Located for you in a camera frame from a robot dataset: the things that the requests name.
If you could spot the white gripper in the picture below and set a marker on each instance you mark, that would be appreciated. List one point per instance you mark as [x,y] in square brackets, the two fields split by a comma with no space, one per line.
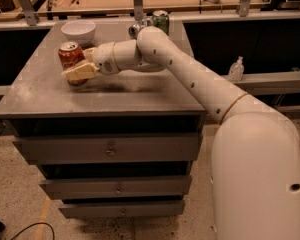
[103,58]

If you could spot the red coke can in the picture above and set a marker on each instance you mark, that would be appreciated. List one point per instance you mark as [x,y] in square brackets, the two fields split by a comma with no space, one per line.
[70,53]

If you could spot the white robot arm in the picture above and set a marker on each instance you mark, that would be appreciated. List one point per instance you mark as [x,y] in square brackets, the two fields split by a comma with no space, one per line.
[255,157]

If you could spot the silver can lying down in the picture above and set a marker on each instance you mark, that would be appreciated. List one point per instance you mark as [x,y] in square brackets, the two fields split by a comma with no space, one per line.
[137,27]

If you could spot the green can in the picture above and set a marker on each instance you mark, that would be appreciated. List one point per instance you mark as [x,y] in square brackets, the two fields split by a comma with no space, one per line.
[161,20]

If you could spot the white bowl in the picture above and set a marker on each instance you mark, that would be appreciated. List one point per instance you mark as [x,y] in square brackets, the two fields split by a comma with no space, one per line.
[80,31]

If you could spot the grey drawer cabinet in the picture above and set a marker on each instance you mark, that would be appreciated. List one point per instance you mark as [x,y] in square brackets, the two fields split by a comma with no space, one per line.
[41,103]

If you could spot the top grey drawer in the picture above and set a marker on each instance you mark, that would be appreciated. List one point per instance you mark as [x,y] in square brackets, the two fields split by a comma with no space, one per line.
[50,150]

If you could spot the grey drawer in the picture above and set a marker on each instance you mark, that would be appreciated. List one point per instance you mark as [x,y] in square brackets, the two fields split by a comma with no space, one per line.
[122,187]
[123,209]
[50,150]

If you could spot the middle grey drawer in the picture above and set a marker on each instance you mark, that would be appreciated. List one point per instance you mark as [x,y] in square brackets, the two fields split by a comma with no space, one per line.
[122,187]

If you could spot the clear sanitizer bottle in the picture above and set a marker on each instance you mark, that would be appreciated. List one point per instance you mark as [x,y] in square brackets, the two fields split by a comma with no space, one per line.
[236,70]

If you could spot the bottom grey drawer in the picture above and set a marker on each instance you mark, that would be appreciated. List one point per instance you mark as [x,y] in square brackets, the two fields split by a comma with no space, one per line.
[123,209]

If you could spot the left metal bracket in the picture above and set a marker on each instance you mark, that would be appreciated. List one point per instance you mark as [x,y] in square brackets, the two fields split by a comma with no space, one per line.
[30,15]

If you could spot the metal bracket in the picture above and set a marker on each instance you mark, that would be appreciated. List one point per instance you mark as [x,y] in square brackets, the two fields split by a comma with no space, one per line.
[138,9]
[30,15]
[243,8]

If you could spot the middle metal bracket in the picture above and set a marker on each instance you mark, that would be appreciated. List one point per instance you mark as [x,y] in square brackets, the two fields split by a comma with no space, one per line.
[138,9]

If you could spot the right metal bracket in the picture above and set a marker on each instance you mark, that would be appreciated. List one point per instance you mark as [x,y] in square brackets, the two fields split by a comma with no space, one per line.
[243,8]

